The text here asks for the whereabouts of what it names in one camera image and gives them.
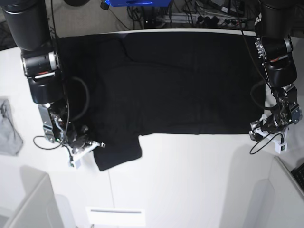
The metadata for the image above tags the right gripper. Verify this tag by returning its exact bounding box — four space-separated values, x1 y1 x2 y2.
60 124 105 168

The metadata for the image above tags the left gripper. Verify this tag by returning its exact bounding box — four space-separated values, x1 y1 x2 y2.
249 111 299 153

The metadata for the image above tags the black T-shirt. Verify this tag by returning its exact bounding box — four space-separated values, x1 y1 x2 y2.
58 32 265 171

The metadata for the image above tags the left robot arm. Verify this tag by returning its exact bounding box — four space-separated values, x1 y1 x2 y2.
249 0 302 153

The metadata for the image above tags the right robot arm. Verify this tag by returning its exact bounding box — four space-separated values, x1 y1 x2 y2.
0 0 105 169

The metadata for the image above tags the black keyboard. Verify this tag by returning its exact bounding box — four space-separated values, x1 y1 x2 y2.
291 163 304 190

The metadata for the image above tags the grey cloth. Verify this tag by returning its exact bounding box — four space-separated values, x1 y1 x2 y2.
0 98 23 156

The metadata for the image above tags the white power strip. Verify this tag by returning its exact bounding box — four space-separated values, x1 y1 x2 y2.
156 12 249 29

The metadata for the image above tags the blue box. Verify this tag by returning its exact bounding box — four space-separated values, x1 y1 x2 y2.
104 0 171 7

